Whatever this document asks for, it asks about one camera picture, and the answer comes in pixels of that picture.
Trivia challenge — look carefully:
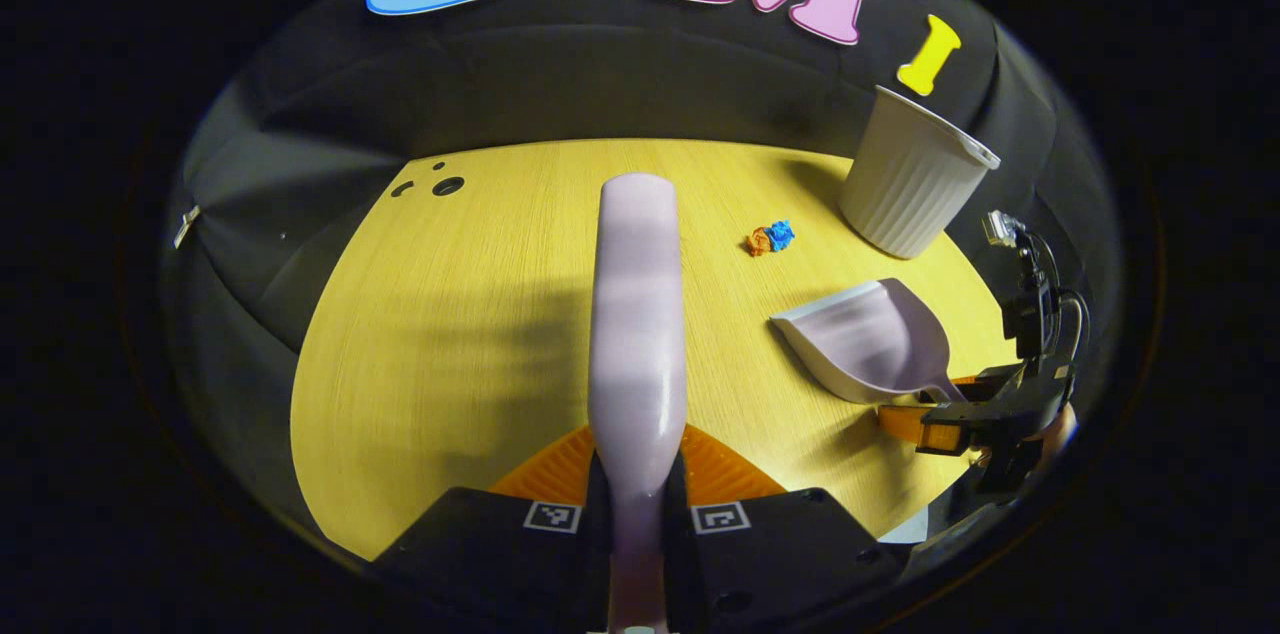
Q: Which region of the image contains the white ribbed garbage bin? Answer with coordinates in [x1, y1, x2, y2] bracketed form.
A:
[838, 84, 1001, 261]

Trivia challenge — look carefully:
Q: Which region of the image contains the wooden desktop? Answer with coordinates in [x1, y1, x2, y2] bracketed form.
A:
[290, 137, 1021, 563]

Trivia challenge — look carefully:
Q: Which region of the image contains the black backdrop cloth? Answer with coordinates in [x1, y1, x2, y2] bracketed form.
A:
[160, 0, 1116, 555]

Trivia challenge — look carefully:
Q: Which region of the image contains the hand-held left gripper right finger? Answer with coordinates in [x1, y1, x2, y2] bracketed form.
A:
[662, 424, 906, 634]

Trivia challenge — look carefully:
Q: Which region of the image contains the lilac plastic dustpan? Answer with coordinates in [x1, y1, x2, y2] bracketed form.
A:
[770, 277, 966, 407]

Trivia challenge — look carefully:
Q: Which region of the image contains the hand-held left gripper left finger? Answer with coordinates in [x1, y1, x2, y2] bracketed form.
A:
[372, 424, 613, 634]

